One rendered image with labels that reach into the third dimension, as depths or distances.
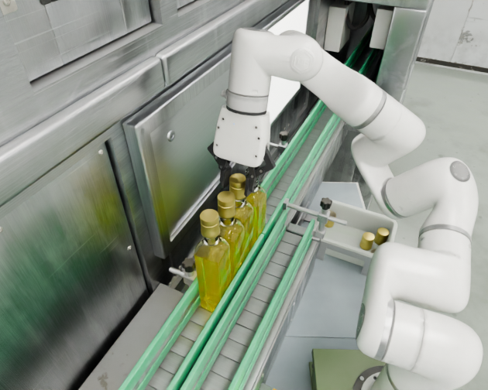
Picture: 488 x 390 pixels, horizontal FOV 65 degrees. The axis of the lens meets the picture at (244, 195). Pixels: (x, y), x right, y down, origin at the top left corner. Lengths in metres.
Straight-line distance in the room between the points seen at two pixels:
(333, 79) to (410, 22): 0.87
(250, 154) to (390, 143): 0.26
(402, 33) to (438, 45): 2.91
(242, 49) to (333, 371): 0.67
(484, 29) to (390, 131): 3.77
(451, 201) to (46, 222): 0.67
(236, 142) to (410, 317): 0.41
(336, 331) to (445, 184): 0.48
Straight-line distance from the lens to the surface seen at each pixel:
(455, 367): 0.65
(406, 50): 1.65
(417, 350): 0.64
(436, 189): 0.77
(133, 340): 0.90
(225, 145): 0.73
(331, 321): 1.06
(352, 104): 0.73
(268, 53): 0.66
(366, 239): 1.17
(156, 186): 0.74
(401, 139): 0.77
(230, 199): 0.72
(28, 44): 0.56
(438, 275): 0.69
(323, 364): 0.92
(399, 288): 0.68
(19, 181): 0.53
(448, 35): 4.51
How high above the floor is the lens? 1.65
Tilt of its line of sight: 42 degrees down
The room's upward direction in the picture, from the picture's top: straight up
